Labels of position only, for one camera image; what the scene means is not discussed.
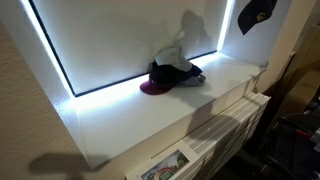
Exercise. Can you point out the black cap with yellow logo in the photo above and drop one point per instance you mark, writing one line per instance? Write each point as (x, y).
(255, 15)

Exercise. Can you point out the light grey cap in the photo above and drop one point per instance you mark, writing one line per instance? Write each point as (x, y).
(173, 57)

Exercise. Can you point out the grey crumpled cap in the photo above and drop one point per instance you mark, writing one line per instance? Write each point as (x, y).
(195, 81)

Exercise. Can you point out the dark navy cap pile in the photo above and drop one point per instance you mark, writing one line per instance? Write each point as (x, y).
(170, 75)

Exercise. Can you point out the white roller blind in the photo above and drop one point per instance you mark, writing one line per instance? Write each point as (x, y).
(126, 36)

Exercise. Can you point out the maroon cap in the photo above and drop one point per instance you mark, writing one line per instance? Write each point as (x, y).
(154, 88)

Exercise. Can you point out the white box with picture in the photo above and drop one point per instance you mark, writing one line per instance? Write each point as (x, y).
(166, 163)

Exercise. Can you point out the dark equipment with red part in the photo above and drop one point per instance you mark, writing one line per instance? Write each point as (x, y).
(293, 146)

